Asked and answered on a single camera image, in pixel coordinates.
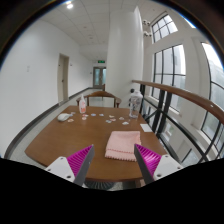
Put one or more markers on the high black-framed window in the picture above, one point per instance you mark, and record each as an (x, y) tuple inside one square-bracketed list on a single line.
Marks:
[(164, 27)]

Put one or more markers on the glass double door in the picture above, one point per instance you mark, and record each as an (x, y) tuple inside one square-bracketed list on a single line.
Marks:
[(99, 76)]

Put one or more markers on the wide black-framed window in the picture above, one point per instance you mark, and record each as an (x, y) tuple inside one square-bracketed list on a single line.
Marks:
[(215, 83)]

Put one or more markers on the pink towel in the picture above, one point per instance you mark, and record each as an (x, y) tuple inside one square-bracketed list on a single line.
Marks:
[(122, 145)]

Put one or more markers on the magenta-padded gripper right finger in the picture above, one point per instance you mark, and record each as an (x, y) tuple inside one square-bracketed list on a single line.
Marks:
[(161, 166)]

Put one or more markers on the white paper card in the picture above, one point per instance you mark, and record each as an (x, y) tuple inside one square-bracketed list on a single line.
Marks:
[(146, 127)]

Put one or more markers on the clear plastic drink bottle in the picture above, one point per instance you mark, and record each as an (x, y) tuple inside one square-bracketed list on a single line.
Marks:
[(135, 105)]

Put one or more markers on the green exit sign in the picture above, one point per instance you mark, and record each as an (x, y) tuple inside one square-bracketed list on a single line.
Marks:
[(101, 61)]

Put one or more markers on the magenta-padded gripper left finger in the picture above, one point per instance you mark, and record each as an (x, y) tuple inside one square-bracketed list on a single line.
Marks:
[(65, 167)]

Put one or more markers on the beige side door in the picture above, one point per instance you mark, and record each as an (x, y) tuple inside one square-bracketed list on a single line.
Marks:
[(62, 78)]

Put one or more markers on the small paper sticker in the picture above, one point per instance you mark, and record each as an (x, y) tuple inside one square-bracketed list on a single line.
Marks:
[(111, 116), (101, 115), (85, 115), (108, 121), (84, 118), (93, 114)]

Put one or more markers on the round ceiling light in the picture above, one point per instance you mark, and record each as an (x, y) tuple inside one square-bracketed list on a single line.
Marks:
[(69, 5)]

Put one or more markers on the small orange sticker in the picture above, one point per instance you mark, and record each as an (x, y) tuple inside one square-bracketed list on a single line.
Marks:
[(70, 120)]

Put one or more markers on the white wall plate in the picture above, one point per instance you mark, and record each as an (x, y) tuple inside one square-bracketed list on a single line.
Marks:
[(28, 68)]

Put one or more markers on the white pump bottle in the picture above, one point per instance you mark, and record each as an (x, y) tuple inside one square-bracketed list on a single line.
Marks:
[(82, 106)]

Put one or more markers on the wooden-topped black railing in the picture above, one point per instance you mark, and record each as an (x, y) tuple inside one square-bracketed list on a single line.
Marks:
[(186, 95)]

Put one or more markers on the wooden armchair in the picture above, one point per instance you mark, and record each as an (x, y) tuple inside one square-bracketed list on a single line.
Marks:
[(100, 94)]

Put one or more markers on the tall black-framed window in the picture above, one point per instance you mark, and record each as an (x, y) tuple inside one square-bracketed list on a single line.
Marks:
[(170, 66)]

